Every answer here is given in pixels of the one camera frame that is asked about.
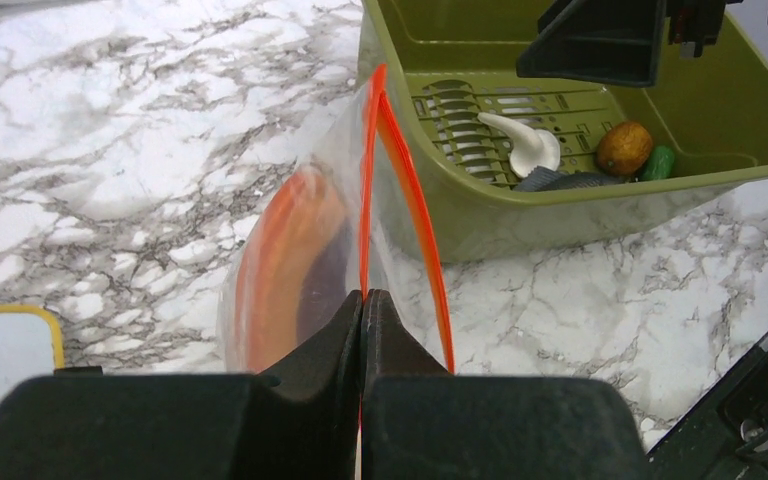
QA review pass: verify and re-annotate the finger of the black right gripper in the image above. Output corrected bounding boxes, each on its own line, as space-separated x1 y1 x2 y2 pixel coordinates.
516 0 667 88

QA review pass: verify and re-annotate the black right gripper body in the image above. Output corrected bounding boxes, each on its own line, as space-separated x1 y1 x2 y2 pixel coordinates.
666 0 742 59

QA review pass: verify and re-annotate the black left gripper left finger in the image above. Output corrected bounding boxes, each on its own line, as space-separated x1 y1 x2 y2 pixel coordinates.
0 291 362 479

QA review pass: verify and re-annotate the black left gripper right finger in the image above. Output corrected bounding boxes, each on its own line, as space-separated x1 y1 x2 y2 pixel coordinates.
362 290 653 479

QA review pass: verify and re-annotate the purple toy sweet potato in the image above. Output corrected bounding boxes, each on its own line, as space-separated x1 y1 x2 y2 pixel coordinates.
297 221 352 344

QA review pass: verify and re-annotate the grey toy fish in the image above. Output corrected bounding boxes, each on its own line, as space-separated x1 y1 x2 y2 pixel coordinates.
513 166 624 193

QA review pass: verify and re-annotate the orange toy pumpkin slice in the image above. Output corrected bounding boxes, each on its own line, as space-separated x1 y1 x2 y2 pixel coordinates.
225 167 347 372

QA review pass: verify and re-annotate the clear zip top bag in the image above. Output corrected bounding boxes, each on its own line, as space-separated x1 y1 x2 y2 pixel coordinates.
217 65 455 373

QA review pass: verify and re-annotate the green toy vegetable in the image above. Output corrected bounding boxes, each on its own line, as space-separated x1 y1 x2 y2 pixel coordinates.
637 145 675 181

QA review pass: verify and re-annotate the olive green plastic bin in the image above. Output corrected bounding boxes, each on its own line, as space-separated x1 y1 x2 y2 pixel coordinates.
358 1 768 263

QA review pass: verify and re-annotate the black base frame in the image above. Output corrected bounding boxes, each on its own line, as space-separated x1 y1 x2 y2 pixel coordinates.
648 345 768 479

